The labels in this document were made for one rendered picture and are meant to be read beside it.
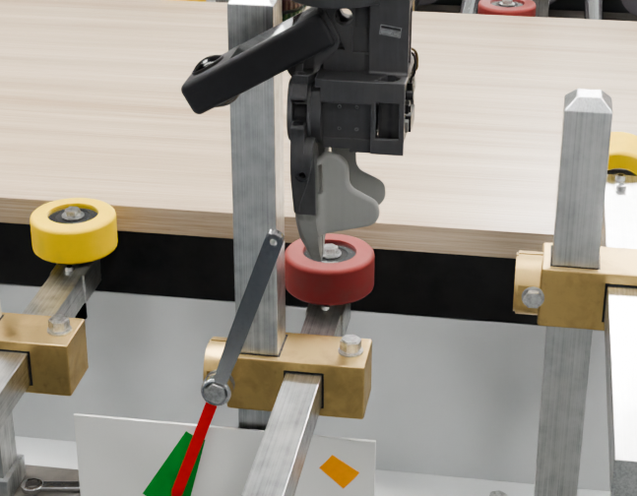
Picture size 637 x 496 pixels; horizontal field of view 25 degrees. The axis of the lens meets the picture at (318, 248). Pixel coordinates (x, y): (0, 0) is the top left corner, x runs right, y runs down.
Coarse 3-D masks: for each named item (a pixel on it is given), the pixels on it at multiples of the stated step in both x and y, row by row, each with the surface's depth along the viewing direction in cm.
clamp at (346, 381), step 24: (288, 336) 120; (312, 336) 120; (216, 360) 118; (240, 360) 117; (264, 360) 117; (288, 360) 117; (312, 360) 117; (336, 360) 117; (360, 360) 117; (240, 384) 118; (264, 384) 118; (336, 384) 117; (360, 384) 116; (264, 408) 119; (336, 408) 118; (360, 408) 117
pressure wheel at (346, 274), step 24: (336, 240) 129; (360, 240) 129; (288, 264) 125; (312, 264) 125; (336, 264) 125; (360, 264) 125; (288, 288) 127; (312, 288) 124; (336, 288) 124; (360, 288) 125
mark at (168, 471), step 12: (180, 444) 122; (168, 456) 123; (180, 456) 122; (168, 468) 123; (156, 480) 124; (168, 480) 124; (192, 480) 123; (144, 492) 125; (156, 492) 124; (168, 492) 124
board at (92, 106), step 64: (0, 0) 202; (64, 0) 202; (128, 0) 202; (0, 64) 176; (64, 64) 176; (128, 64) 176; (192, 64) 176; (448, 64) 176; (512, 64) 176; (576, 64) 176; (0, 128) 156; (64, 128) 156; (128, 128) 156; (192, 128) 156; (448, 128) 156; (512, 128) 156; (0, 192) 140; (64, 192) 140; (128, 192) 140; (192, 192) 140; (448, 192) 140; (512, 192) 140; (512, 256) 133
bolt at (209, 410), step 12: (216, 384) 116; (216, 396) 117; (204, 408) 119; (216, 408) 119; (204, 420) 120; (204, 432) 120; (192, 444) 121; (192, 456) 122; (180, 468) 122; (192, 468) 122; (180, 480) 123; (180, 492) 123
